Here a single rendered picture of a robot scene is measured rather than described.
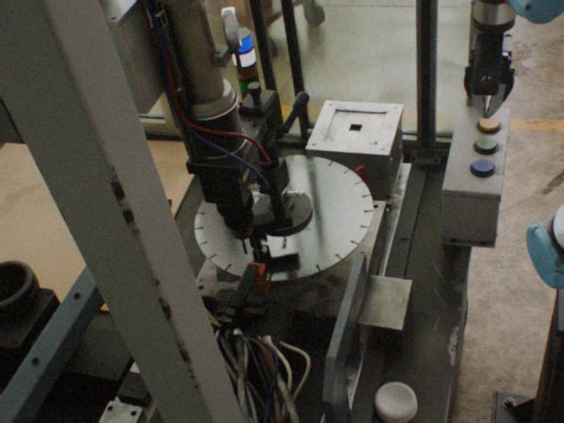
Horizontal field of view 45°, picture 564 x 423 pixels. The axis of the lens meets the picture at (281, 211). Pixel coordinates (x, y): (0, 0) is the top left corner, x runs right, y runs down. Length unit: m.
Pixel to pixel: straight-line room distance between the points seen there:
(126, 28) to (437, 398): 0.79
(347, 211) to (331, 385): 0.37
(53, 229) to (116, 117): 1.41
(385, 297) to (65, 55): 1.05
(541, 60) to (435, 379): 2.39
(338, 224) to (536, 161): 1.72
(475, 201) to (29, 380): 0.85
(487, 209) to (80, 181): 1.13
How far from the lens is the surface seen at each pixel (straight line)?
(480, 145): 1.45
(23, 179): 1.91
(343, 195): 1.28
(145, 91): 0.85
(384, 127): 1.51
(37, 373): 1.03
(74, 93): 0.28
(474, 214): 1.39
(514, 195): 2.69
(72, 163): 0.31
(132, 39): 0.82
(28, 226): 1.75
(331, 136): 1.50
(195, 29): 0.84
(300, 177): 1.33
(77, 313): 1.08
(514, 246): 2.50
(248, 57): 1.39
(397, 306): 1.26
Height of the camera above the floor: 1.80
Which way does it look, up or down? 43 degrees down
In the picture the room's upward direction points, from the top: 11 degrees counter-clockwise
